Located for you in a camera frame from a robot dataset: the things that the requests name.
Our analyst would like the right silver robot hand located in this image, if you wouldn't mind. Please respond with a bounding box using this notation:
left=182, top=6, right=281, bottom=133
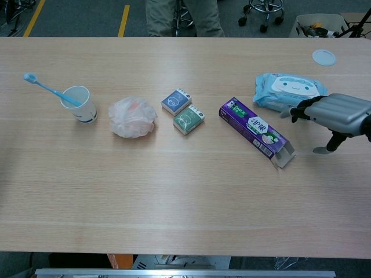
left=279, top=93, right=371, bottom=155

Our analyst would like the purple toothpaste box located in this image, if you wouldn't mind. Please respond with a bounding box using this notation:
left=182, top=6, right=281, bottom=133
left=219, top=97, right=297, bottom=170

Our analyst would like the green small soap box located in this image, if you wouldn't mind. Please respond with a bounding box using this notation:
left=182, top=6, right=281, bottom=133
left=173, top=104, right=206, bottom=136

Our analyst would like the blue small soap box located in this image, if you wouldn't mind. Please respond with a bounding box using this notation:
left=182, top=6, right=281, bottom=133
left=161, top=88, right=193, bottom=116

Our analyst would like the round white table grommet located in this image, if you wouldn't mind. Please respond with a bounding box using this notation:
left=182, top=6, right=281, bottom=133
left=312, top=49, right=337, bottom=67

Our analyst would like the blue wet wipes pack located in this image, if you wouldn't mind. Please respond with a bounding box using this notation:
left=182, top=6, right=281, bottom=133
left=252, top=72, right=329, bottom=112

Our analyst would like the black tripod stand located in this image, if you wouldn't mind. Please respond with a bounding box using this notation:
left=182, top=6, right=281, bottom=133
left=336, top=0, right=371, bottom=38

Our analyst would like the white storage bin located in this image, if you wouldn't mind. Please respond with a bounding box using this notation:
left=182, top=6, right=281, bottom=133
left=289, top=13, right=352, bottom=38

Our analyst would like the chrome swivel stool base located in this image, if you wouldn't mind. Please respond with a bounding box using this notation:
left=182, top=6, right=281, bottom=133
left=238, top=0, right=285, bottom=33

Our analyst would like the black stool under person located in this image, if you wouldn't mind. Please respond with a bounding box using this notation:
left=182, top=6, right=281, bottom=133
left=172, top=0, right=195, bottom=37

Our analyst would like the person in khaki trousers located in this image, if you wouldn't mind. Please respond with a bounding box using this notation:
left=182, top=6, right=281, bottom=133
left=145, top=0, right=225, bottom=38

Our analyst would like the crumpled white plastic bag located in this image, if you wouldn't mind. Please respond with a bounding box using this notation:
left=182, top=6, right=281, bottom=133
left=108, top=96, right=158, bottom=139

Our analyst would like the white paper cup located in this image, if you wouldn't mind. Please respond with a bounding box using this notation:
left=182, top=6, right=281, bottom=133
left=60, top=85, right=98, bottom=125

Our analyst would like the orange object under table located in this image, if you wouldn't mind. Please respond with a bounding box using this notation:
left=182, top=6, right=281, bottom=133
left=107, top=253, right=134, bottom=269

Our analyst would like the blue toothbrush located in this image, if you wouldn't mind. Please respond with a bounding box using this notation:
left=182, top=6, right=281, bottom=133
left=23, top=72, right=83, bottom=107

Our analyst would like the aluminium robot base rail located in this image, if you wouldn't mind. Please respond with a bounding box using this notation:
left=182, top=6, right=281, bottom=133
left=34, top=268, right=336, bottom=278

